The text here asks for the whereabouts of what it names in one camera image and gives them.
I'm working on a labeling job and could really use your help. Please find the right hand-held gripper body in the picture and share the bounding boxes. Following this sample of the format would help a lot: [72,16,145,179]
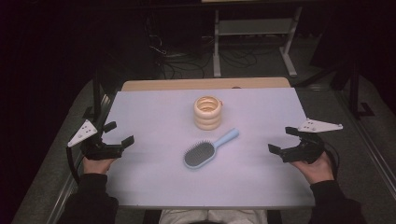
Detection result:
[281,118,344,165]

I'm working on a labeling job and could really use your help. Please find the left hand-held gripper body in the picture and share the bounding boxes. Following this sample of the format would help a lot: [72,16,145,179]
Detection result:
[66,119,125,161]

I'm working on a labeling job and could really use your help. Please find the light blue hairbrush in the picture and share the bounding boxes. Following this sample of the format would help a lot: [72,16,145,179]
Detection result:
[183,128,240,170]

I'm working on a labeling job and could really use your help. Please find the cream ringed cup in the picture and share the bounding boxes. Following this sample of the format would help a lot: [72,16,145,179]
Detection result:
[193,95,223,132]

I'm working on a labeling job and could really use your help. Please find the person's left hand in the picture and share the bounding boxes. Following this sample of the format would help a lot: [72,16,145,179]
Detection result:
[82,158,118,175]

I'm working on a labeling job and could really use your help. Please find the person's right hand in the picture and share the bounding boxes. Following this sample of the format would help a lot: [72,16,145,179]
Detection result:
[290,152,334,185]

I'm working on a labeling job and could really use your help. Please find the black metal stand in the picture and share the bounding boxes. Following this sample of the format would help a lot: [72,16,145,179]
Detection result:
[330,59,376,119]
[82,66,125,125]

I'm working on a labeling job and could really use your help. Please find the person's light trousers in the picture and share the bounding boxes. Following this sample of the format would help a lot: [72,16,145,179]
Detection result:
[158,209,269,224]

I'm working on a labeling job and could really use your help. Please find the white metal stand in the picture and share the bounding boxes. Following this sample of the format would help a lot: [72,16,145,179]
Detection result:
[212,6,304,78]

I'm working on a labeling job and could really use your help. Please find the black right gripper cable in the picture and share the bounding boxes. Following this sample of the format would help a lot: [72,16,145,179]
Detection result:
[323,142,341,180]

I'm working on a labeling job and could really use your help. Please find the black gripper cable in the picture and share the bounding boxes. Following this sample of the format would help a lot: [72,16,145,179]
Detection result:
[323,142,341,180]
[65,146,81,185]

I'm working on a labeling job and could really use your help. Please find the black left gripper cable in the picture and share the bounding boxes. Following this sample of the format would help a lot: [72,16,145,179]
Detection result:
[65,146,81,185]

